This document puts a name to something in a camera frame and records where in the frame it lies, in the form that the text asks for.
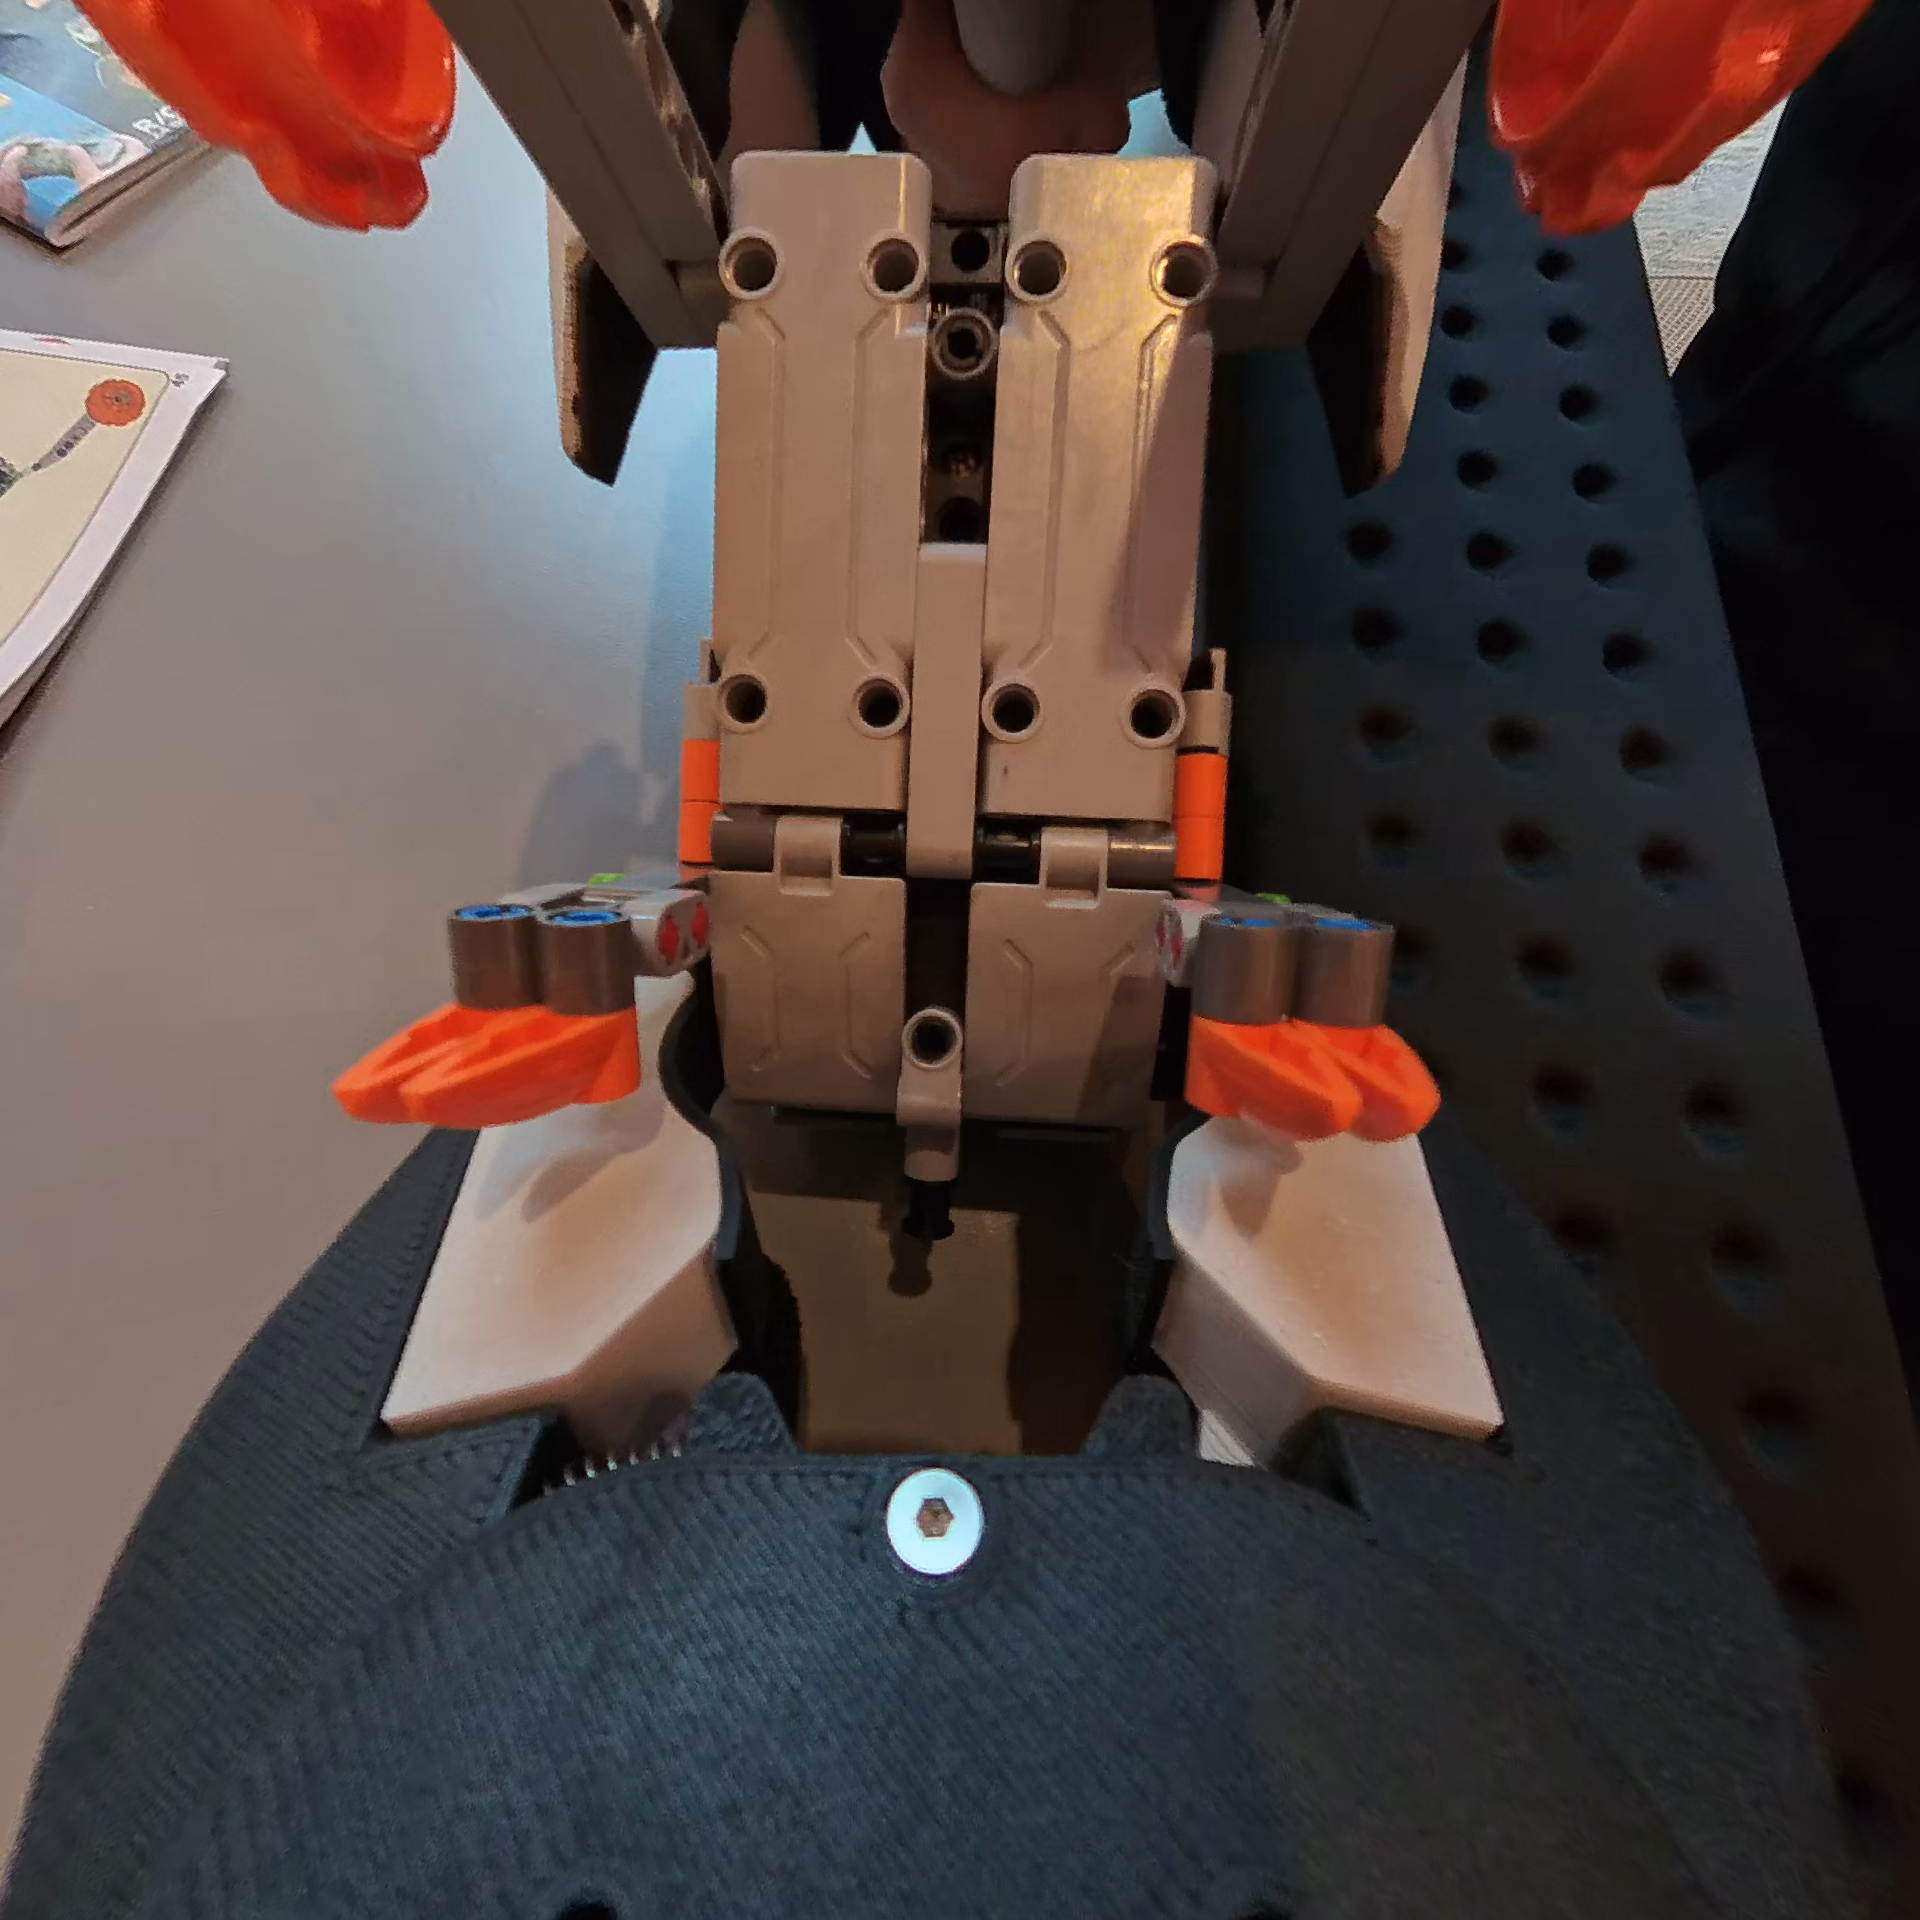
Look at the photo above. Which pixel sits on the grey orange building-block robot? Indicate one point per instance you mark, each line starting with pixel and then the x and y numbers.
pixel 809 527

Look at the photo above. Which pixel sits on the small printed booklet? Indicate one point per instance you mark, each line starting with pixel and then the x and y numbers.
pixel 77 166

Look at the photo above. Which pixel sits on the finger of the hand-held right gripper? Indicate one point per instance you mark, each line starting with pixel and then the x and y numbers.
pixel 576 376
pixel 1408 332

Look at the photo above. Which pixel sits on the white instruction booklet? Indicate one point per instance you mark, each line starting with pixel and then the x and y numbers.
pixel 77 509

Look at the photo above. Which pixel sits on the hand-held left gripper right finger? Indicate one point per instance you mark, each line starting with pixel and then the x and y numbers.
pixel 1334 1276

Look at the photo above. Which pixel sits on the black perforated chair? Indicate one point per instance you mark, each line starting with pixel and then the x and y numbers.
pixel 1530 748

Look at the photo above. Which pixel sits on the person's right hand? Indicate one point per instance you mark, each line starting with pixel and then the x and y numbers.
pixel 976 142

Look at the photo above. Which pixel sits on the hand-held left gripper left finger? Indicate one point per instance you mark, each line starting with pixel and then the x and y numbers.
pixel 556 1276

